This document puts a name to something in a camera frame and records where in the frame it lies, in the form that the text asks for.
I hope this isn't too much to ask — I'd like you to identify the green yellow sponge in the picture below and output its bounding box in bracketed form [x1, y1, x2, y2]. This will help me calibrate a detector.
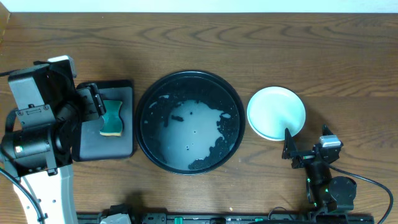
[99, 100, 123, 137]

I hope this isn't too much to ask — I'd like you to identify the mint green plate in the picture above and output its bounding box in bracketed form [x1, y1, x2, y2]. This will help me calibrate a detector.
[247, 86, 306, 141]

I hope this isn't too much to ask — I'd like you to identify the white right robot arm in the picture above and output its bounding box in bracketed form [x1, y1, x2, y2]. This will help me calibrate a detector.
[282, 125, 357, 222]

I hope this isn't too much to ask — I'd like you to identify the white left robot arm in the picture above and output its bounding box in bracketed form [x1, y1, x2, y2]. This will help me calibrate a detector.
[1, 83, 106, 223]

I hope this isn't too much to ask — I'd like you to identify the black rectangular tray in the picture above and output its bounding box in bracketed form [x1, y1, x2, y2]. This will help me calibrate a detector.
[72, 80, 134, 162]

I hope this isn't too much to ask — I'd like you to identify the black round tray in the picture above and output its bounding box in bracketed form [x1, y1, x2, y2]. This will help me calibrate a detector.
[135, 70, 246, 175]

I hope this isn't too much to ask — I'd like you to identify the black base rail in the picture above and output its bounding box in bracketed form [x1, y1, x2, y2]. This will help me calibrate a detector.
[77, 204, 375, 224]

